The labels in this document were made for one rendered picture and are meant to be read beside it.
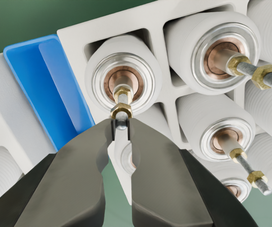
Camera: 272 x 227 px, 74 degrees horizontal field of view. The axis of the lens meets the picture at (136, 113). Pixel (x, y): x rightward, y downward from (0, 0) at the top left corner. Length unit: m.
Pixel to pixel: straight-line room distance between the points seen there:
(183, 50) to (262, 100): 0.17
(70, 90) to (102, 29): 0.26
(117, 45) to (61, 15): 0.28
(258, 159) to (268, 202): 0.58
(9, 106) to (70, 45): 0.18
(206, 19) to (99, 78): 0.13
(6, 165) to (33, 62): 0.21
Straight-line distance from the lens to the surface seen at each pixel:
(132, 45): 0.21
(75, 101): 0.52
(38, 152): 0.44
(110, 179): 0.68
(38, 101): 0.43
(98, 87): 0.22
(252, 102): 0.36
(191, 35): 0.23
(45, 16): 0.49
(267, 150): 0.41
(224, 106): 0.28
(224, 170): 0.35
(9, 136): 0.40
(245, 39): 0.24
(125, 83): 0.19
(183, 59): 0.23
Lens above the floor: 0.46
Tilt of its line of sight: 62 degrees down
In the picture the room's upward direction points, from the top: 174 degrees clockwise
